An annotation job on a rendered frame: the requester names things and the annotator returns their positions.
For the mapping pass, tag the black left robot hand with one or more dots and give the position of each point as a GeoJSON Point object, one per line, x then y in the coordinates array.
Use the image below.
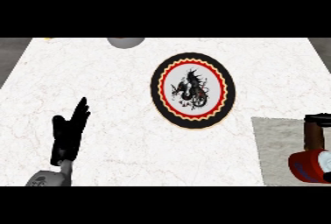
{"type": "Point", "coordinates": [68, 137]}

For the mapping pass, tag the round plate with dragon print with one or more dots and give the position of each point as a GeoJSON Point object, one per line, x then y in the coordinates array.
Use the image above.
{"type": "Point", "coordinates": [192, 91]}

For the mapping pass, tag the grey round bowl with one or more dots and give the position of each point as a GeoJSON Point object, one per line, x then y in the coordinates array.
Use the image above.
{"type": "Point", "coordinates": [124, 42]}

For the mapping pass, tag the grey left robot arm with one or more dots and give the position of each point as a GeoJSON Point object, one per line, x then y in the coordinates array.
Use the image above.
{"type": "Point", "coordinates": [50, 178]}

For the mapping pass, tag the grey placemat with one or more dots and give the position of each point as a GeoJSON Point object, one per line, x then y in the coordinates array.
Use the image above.
{"type": "Point", "coordinates": [275, 145]}

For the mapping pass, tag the red can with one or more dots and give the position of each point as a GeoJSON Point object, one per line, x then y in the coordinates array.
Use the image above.
{"type": "Point", "coordinates": [306, 166]}

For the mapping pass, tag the brown cylindrical bottle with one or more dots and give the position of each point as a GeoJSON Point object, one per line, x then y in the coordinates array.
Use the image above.
{"type": "Point", "coordinates": [314, 137]}

